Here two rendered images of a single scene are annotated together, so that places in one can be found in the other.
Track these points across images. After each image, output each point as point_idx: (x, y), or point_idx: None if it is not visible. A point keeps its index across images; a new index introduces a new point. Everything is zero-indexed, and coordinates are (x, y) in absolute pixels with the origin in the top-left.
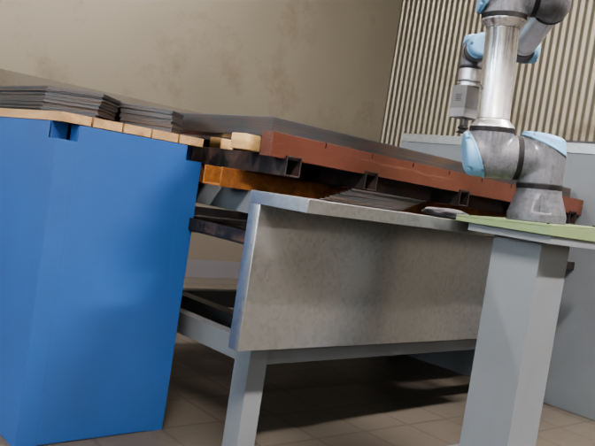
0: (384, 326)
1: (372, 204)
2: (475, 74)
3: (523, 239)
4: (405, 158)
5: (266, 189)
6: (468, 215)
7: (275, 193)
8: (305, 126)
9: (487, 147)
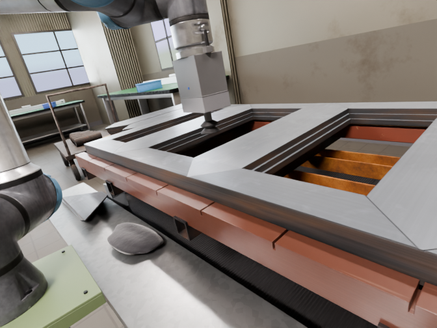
0: None
1: (70, 209)
2: (172, 38)
3: None
4: (140, 170)
5: None
6: (56, 251)
7: (80, 187)
8: (92, 148)
9: None
